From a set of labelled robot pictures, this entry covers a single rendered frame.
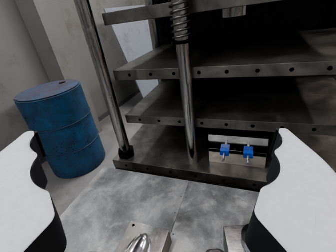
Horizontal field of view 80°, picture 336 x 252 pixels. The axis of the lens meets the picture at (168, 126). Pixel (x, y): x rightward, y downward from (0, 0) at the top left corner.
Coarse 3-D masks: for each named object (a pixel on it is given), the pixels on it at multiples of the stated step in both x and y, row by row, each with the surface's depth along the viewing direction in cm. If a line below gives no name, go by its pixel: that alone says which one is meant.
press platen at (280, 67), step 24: (168, 48) 136; (192, 48) 124; (216, 48) 114; (240, 48) 105; (264, 48) 98; (288, 48) 92; (312, 48) 86; (120, 72) 100; (144, 72) 95; (168, 72) 91; (192, 72) 87; (216, 72) 84; (240, 72) 81; (264, 72) 78; (288, 72) 75; (312, 72) 72
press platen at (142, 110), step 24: (168, 96) 128; (216, 96) 118; (240, 96) 114; (264, 96) 109; (288, 96) 106; (312, 96) 102; (144, 120) 110; (168, 120) 105; (216, 120) 95; (240, 120) 91; (264, 120) 89; (288, 120) 86; (312, 120) 84
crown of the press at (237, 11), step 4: (228, 8) 93; (232, 8) 92; (236, 8) 92; (240, 8) 92; (244, 8) 93; (224, 12) 96; (228, 12) 94; (232, 12) 93; (236, 12) 93; (240, 12) 93; (244, 12) 94; (224, 16) 96; (228, 16) 95; (232, 16) 94
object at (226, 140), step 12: (216, 132) 100; (228, 132) 99; (240, 132) 97; (252, 132) 96; (264, 132) 95; (216, 144) 101; (228, 144) 99; (240, 144) 96; (252, 144) 94; (264, 144) 92; (216, 156) 105; (228, 156) 102; (240, 156) 100; (264, 156) 95
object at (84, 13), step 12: (84, 0) 82; (84, 12) 83; (84, 24) 85; (156, 24) 144; (96, 36) 89; (156, 36) 147; (96, 48) 90; (96, 60) 93; (96, 72) 97; (108, 72) 98; (108, 84) 99; (108, 96) 102; (108, 108) 105; (120, 120) 110; (120, 132) 112; (120, 144) 116; (120, 156) 120
